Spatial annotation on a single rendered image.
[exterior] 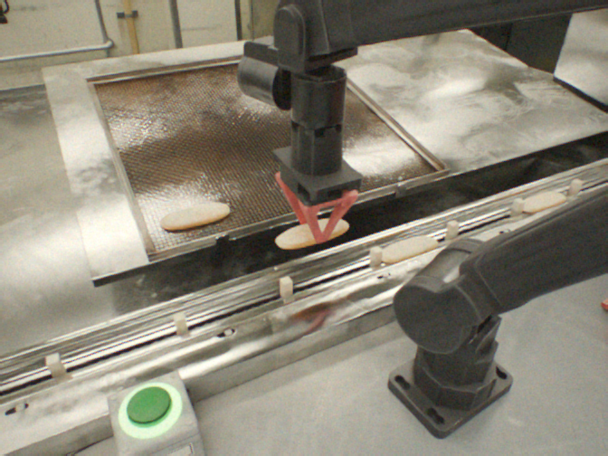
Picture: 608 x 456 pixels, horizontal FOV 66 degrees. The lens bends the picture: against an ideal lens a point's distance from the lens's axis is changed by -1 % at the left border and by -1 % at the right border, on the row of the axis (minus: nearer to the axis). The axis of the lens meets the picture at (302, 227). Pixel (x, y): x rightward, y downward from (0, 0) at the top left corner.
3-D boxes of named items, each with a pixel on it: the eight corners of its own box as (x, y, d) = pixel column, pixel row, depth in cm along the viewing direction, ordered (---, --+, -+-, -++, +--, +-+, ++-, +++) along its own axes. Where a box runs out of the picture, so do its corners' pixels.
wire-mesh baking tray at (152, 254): (148, 262, 62) (147, 254, 61) (86, 84, 92) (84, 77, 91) (448, 175, 80) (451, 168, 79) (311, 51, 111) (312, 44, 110)
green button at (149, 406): (134, 441, 41) (130, 431, 40) (125, 404, 44) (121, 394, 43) (179, 422, 43) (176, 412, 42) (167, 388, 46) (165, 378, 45)
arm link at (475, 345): (466, 379, 47) (491, 348, 50) (489, 306, 41) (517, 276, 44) (390, 330, 52) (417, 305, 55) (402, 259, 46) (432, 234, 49)
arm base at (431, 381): (439, 442, 48) (513, 387, 54) (453, 395, 44) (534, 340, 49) (384, 384, 54) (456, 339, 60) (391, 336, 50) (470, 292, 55)
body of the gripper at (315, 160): (311, 205, 50) (313, 142, 46) (271, 164, 58) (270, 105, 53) (363, 191, 53) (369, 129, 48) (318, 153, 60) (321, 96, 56)
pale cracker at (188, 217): (164, 234, 65) (163, 229, 64) (157, 217, 67) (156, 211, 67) (233, 218, 69) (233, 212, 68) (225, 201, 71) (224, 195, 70)
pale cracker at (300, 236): (283, 254, 57) (283, 247, 56) (270, 237, 60) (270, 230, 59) (355, 232, 61) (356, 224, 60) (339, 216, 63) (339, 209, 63)
